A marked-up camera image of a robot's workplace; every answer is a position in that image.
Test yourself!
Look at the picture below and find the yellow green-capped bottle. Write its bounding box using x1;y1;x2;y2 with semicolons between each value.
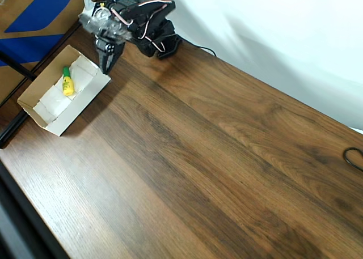
62;66;76;96

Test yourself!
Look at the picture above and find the white cardboard box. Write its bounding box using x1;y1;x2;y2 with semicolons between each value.
17;44;112;137

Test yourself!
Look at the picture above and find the brown cardboard box blue print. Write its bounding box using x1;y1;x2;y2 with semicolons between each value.
0;0;83;108

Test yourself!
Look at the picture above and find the black metal rod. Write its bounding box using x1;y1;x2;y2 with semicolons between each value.
0;51;37;81

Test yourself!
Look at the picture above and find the white backdrop sheet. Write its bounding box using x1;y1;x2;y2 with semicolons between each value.
158;0;363;135

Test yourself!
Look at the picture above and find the camera wrapped in clear plastic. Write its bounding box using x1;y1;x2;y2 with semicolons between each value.
78;6;133;43

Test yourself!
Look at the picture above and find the black power cable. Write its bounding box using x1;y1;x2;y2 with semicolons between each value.
191;42;217;58

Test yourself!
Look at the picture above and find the black table frame bar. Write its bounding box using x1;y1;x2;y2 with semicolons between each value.
0;111;29;150

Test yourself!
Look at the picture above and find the black cable loop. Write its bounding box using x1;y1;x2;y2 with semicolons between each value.
343;147;363;172

